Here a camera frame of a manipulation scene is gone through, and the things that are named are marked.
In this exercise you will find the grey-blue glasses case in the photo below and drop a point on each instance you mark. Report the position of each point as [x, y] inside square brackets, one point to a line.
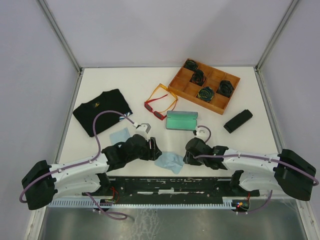
[181, 120]

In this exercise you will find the rolled dark tie top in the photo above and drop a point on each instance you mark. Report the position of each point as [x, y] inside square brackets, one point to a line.
[190, 65]

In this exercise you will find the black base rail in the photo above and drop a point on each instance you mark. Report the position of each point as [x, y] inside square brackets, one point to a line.
[213, 186]

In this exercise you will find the aluminium frame post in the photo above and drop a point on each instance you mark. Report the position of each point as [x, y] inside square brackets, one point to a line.
[44, 6]
[277, 33]

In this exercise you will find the orange wooden divider tray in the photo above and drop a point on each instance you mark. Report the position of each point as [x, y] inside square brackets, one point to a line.
[182, 87]

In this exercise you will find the white slotted cable duct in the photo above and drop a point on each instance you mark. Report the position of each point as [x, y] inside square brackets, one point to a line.
[86, 203]

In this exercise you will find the orange sunglasses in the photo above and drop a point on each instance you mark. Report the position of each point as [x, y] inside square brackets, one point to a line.
[165, 104]

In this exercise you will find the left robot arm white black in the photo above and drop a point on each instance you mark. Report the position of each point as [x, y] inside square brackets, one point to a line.
[47, 182]

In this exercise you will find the light blue cloth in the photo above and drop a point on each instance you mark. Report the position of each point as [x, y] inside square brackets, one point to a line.
[170, 161]
[119, 136]

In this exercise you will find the black glasses case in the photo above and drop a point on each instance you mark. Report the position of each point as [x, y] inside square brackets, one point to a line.
[237, 121]

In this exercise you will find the rolled dark tie right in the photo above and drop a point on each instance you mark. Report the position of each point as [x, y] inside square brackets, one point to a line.
[225, 88]

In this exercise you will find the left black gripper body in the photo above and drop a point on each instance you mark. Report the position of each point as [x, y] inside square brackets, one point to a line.
[146, 152]

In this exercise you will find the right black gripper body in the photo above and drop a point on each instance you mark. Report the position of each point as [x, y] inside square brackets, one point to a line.
[190, 159]

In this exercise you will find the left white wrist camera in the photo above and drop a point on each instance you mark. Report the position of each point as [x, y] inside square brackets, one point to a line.
[143, 129]

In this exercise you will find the red sunglasses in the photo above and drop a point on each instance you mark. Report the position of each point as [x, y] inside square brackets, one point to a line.
[157, 114]

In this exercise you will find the rolled dark tie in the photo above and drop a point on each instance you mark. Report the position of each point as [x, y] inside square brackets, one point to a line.
[198, 77]
[225, 88]
[190, 65]

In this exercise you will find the black folded t-shirt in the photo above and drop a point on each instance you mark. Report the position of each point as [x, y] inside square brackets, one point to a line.
[112, 100]

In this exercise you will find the right aluminium frame post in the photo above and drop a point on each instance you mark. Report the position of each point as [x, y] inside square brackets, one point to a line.
[277, 33]

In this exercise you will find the left aluminium frame post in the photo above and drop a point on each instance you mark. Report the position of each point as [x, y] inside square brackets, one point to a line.
[44, 6]

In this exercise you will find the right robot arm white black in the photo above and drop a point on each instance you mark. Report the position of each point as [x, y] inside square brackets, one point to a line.
[286, 171]

